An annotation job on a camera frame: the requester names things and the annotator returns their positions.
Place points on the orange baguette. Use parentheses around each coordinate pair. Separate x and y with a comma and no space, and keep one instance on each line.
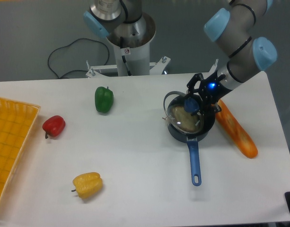
(236,132)

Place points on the yellow plastic basket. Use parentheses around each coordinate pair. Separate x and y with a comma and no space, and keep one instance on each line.
(16,122)

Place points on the red bell pepper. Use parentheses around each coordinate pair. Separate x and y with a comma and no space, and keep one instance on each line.
(54,126)

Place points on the yellow bell pepper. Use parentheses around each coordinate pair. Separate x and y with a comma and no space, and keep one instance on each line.
(87,184)

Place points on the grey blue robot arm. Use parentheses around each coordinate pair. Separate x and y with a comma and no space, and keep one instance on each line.
(227,28)

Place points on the wrapped bread slice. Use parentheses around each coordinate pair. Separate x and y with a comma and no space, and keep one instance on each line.
(183,121)

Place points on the green bell pepper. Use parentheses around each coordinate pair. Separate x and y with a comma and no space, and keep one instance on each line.
(104,99)

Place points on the glass pot lid blue knob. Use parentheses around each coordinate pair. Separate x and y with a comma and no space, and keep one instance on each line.
(174,98)

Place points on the dark blue saucepan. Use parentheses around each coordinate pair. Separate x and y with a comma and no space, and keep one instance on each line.
(192,142)

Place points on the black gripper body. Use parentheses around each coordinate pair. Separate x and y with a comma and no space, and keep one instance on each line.
(212,90)

